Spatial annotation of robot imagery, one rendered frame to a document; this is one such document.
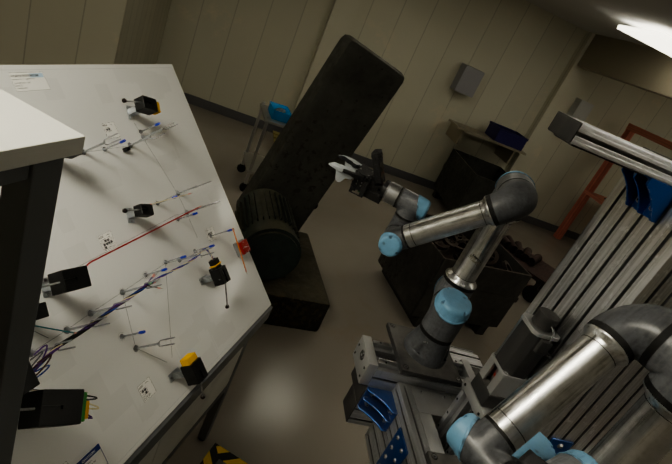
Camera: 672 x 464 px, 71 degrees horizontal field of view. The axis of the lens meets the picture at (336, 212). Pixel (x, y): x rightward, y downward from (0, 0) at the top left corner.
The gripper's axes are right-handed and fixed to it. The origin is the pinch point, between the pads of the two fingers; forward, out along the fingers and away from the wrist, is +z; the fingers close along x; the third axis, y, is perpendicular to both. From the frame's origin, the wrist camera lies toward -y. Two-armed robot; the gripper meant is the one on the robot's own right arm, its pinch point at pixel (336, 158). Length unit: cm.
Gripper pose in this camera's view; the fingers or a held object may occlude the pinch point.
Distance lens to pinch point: 162.6
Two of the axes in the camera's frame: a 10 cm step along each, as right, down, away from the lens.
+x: 3.5, -4.0, 8.5
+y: -3.3, 7.9, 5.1
